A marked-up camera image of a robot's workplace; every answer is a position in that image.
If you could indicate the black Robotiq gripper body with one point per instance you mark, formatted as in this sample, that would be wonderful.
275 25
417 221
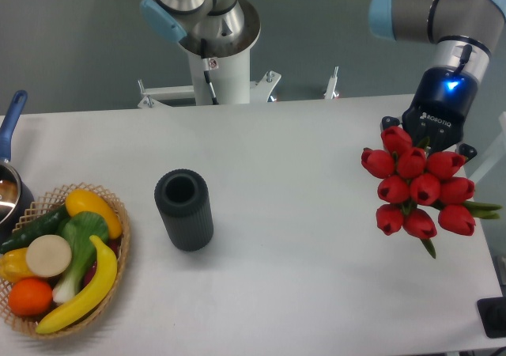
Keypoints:
439 108

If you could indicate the red tulip bouquet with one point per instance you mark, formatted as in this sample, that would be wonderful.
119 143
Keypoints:
421 190

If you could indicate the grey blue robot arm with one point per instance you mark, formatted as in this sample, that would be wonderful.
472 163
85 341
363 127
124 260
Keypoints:
465 32

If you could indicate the dark grey ribbed vase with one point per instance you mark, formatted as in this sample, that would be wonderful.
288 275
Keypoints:
182 198

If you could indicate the right table clamp bolt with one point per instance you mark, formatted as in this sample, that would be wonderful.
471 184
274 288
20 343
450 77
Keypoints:
331 89

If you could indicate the black device at table edge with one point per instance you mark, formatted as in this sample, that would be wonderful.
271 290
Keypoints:
492 313

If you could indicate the yellow squash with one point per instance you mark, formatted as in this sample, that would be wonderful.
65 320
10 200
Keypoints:
81 200

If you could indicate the yellow banana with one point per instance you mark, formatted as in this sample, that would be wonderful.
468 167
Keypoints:
87 299

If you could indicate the green bok choy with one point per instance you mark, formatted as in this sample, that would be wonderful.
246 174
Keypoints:
76 232

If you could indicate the green cucumber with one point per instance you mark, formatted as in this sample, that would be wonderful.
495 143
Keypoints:
46 224

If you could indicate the woven wicker basket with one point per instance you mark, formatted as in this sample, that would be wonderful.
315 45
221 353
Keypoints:
47 203

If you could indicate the beige round slice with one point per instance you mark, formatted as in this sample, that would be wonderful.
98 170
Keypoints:
48 256

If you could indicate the orange fruit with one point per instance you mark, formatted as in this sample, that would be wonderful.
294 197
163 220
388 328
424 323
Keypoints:
30 297

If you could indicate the yellow bell pepper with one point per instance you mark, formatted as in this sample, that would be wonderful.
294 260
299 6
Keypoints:
14 266

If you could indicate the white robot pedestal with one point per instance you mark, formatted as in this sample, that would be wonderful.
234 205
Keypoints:
218 51

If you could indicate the white table clamp bracket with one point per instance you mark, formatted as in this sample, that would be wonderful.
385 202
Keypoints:
166 93

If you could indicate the blue handled saucepan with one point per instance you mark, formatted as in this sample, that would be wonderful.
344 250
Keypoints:
16 197

